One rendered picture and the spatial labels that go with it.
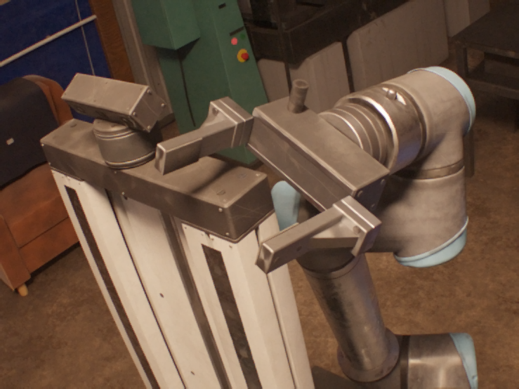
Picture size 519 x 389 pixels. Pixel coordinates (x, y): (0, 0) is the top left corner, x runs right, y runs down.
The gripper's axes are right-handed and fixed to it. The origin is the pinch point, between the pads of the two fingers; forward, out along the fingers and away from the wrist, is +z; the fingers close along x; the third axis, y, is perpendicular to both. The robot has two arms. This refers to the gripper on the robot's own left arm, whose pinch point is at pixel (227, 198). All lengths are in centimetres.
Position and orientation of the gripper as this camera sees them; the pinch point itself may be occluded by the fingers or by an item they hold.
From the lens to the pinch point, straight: 57.7
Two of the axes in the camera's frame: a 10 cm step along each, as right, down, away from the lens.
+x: 6.5, 5.8, -4.9
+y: 1.8, -7.5, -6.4
